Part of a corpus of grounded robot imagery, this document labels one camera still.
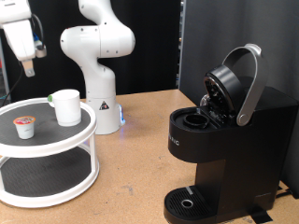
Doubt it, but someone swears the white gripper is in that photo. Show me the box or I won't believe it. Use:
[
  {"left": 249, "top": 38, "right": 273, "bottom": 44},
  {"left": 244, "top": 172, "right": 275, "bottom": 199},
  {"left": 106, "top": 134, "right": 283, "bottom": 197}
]
[{"left": 3, "top": 19, "right": 37, "bottom": 78}]

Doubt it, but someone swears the white mug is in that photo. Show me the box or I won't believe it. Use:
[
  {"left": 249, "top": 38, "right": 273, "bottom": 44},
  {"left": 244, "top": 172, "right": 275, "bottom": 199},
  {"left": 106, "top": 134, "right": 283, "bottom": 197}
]
[{"left": 47, "top": 89, "right": 82, "bottom": 128}]

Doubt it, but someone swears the orange-lidded coffee pod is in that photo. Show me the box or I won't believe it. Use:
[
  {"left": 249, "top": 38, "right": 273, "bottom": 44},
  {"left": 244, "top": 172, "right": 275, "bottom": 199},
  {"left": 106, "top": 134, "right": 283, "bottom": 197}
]
[{"left": 12, "top": 115, "right": 36, "bottom": 140}]

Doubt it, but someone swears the black Keurig coffee machine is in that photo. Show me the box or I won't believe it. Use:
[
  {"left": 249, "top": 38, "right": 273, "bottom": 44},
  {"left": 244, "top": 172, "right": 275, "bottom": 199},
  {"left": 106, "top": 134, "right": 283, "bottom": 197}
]
[{"left": 163, "top": 43, "right": 299, "bottom": 224}]

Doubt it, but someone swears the white two-tier turntable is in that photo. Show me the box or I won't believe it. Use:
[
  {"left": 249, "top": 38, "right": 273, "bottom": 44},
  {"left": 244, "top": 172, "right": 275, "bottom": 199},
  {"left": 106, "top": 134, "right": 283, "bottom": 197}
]
[{"left": 0, "top": 97, "right": 101, "bottom": 209}]

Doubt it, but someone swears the black curtain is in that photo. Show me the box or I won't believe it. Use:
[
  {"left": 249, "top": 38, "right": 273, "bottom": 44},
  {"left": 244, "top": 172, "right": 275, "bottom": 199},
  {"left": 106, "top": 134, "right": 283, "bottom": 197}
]
[{"left": 0, "top": 0, "right": 182, "bottom": 104}]

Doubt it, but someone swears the grey partition panel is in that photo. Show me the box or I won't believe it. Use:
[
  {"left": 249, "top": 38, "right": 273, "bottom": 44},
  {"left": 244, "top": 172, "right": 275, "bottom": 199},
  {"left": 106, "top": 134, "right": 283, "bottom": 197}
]
[{"left": 178, "top": 0, "right": 299, "bottom": 200}]

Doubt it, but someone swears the black tape strip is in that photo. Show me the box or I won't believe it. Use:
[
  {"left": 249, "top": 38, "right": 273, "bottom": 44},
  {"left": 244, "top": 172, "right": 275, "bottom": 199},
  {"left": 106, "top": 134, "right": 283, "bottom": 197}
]
[{"left": 247, "top": 204, "right": 274, "bottom": 224}]

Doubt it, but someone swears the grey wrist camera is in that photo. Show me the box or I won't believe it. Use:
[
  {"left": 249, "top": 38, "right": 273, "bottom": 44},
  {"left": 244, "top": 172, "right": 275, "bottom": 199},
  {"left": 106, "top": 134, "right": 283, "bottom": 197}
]
[{"left": 33, "top": 32, "right": 49, "bottom": 59}]

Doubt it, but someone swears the black hanging cable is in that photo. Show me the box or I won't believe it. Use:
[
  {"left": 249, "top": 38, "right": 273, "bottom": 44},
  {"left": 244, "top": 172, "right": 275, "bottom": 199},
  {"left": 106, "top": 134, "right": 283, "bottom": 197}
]
[{"left": 0, "top": 62, "right": 25, "bottom": 106}]

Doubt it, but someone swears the grey metal rack post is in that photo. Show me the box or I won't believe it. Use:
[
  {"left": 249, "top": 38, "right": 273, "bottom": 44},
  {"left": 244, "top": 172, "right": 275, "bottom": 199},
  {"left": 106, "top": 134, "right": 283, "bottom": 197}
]
[{"left": 0, "top": 40, "right": 11, "bottom": 104}]

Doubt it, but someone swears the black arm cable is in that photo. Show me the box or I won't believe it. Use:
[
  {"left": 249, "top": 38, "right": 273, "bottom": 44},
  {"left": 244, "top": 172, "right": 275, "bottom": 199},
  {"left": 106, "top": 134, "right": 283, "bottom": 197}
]
[{"left": 31, "top": 13, "right": 45, "bottom": 45}]

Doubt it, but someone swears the black power cord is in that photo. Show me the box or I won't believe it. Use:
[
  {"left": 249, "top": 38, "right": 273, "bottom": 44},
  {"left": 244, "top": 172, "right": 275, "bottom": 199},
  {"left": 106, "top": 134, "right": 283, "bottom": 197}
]
[{"left": 275, "top": 186, "right": 295, "bottom": 200}]

